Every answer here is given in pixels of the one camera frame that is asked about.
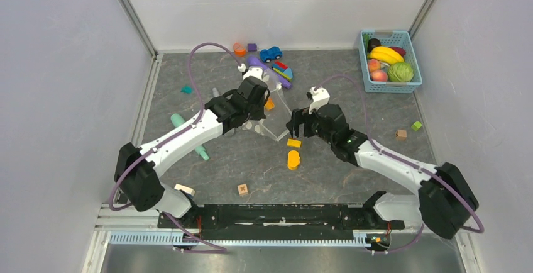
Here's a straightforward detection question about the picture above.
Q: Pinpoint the light blue plastic basket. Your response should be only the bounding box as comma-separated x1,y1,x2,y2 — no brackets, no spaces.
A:
359,30,422,94

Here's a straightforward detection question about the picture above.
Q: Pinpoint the red sweet potato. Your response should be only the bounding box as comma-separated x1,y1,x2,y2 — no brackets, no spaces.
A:
390,46,406,57

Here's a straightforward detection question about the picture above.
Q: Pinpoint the green cucumber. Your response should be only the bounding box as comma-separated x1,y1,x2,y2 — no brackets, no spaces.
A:
362,33,370,52

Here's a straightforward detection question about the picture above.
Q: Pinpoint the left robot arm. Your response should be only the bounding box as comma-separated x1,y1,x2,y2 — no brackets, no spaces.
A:
114,76,270,228

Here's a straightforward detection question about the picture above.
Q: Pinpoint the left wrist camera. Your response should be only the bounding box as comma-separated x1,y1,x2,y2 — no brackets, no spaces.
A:
237,63,264,81

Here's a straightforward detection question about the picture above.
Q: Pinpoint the yellow oval block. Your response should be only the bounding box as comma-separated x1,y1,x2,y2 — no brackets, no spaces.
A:
287,150,300,170

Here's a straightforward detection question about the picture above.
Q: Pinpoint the blue toy car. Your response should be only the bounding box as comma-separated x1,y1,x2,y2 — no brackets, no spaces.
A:
260,46,283,63

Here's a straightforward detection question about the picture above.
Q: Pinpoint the brown wooden cube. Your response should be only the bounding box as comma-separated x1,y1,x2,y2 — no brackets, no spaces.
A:
395,129,407,140

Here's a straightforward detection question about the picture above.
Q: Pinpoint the orange shape block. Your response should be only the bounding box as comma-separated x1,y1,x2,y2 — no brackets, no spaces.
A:
233,42,247,57

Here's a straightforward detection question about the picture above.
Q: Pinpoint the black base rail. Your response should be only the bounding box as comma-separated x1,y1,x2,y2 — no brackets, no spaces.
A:
158,204,405,240

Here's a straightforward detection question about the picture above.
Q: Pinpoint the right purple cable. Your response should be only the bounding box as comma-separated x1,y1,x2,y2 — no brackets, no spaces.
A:
314,74,485,235

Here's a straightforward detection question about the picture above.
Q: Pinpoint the dark avocado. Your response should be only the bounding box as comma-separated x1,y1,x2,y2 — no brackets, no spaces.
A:
366,38,382,53

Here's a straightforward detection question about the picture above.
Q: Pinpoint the purple small block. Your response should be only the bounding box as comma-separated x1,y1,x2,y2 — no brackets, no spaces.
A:
246,43,258,52

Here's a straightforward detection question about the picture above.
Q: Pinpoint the clear dotted zip bag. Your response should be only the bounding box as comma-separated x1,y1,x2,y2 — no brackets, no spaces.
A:
241,71,291,142

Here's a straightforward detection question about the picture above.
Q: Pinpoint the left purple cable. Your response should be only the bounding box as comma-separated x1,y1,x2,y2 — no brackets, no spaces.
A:
108,42,245,213

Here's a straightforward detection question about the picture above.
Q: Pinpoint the wooden cube with cross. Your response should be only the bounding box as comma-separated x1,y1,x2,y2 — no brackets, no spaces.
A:
238,184,249,196

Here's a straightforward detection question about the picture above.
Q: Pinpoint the purple toy microphone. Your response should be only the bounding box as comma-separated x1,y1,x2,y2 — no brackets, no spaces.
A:
246,55,292,89

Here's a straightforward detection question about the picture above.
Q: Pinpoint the multicolour block stack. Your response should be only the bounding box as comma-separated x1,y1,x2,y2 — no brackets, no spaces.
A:
272,60,293,82

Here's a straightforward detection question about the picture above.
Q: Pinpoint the orange lego brick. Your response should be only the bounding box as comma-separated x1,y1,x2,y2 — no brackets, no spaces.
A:
264,98,275,111

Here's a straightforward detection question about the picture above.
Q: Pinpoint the teal small block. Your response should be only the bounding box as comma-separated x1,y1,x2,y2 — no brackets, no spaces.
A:
180,86,194,94

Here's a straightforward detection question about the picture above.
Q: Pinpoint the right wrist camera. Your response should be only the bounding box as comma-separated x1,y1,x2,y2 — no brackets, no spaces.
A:
307,87,330,113

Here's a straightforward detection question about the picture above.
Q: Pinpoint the white block with blue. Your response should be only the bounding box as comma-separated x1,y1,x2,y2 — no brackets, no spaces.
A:
174,184,195,197

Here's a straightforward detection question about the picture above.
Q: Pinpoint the purple cable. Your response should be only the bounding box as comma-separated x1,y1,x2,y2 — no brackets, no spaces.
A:
314,74,485,235
108,42,245,213

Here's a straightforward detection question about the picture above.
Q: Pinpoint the green small cube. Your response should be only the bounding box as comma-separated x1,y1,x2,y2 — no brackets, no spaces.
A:
411,121,423,131

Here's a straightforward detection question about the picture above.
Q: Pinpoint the green cabbage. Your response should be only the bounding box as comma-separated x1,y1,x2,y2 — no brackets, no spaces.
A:
387,62,414,82

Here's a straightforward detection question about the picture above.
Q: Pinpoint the teal toy microphone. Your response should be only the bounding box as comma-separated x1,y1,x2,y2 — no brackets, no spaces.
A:
170,113,210,161

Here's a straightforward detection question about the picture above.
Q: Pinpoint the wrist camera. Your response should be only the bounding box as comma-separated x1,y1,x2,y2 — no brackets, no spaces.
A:
237,63,264,81
307,87,330,113

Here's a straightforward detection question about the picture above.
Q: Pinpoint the yellow small block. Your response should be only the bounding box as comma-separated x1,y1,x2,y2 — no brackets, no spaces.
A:
287,138,302,148

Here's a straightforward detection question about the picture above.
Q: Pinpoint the yellow banana bunch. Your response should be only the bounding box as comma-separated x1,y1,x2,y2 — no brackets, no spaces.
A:
368,46,404,65

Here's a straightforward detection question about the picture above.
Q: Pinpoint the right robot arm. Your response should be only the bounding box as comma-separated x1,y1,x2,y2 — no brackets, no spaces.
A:
287,104,485,239

